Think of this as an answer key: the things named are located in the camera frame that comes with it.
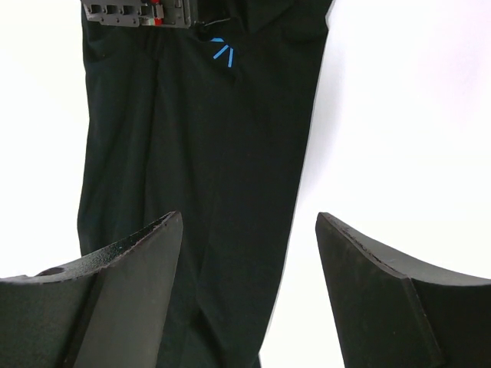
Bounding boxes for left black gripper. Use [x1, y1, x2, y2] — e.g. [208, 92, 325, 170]
[81, 0, 229, 29]

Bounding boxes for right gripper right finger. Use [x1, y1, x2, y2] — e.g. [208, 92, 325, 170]
[316, 213, 490, 367]

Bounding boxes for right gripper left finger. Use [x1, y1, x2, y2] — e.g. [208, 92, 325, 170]
[1, 212, 183, 367]

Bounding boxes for black t shirt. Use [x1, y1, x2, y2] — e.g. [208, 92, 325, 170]
[77, 1, 331, 367]

